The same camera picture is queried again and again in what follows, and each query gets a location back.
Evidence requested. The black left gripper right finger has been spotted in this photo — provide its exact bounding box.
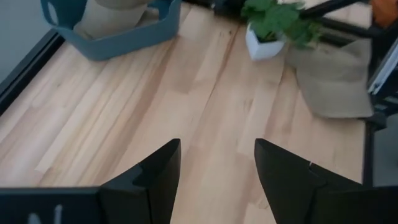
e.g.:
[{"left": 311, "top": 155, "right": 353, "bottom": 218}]
[{"left": 254, "top": 138, "right": 363, "bottom": 224}]

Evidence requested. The tan cap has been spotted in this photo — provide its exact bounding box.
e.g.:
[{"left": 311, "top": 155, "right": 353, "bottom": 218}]
[
  {"left": 73, "top": 0, "right": 154, "bottom": 40},
  {"left": 285, "top": 38, "right": 374, "bottom": 119}
]

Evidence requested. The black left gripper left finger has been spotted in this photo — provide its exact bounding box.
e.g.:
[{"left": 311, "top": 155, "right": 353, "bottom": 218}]
[{"left": 99, "top": 138, "right": 182, "bottom": 224}]

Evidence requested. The orange object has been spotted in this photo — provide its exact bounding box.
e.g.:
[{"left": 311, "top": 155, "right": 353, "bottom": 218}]
[{"left": 369, "top": 0, "right": 398, "bottom": 29}]

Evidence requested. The green artificial plant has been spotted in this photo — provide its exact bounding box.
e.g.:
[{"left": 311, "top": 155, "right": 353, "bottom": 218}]
[{"left": 241, "top": 0, "right": 323, "bottom": 49}]

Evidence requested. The silver metal rail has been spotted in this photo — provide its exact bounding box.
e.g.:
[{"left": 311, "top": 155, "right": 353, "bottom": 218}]
[{"left": 367, "top": 38, "right": 398, "bottom": 96}]

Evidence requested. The teal plastic bin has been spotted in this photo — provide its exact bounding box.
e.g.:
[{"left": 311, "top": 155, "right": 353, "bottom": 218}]
[{"left": 40, "top": 0, "right": 183, "bottom": 62}]

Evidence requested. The white square plant pot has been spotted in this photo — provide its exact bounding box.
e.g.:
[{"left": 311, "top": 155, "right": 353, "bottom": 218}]
[{"left": 244, "top": 26, "right": 285, "bottom": 62}]

